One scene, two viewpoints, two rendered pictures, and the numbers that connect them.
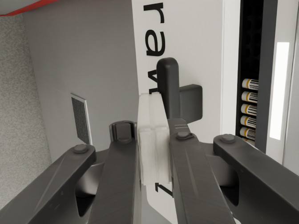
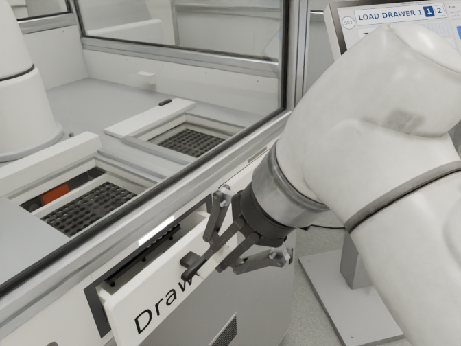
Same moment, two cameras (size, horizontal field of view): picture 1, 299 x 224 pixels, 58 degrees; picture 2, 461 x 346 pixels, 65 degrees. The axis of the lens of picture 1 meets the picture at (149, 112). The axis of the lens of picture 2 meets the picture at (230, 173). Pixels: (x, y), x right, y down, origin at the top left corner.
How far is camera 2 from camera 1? 0.42 m
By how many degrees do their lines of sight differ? 26
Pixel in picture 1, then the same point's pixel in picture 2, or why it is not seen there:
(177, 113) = (197, 260)
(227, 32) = (158, 265)
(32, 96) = not seen: outside the picture
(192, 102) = (188, 258)
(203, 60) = (171, 267)
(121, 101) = (194, 310)
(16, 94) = not seen: outside the picture
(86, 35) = not seen: outside the picture
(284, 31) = (134, 246)
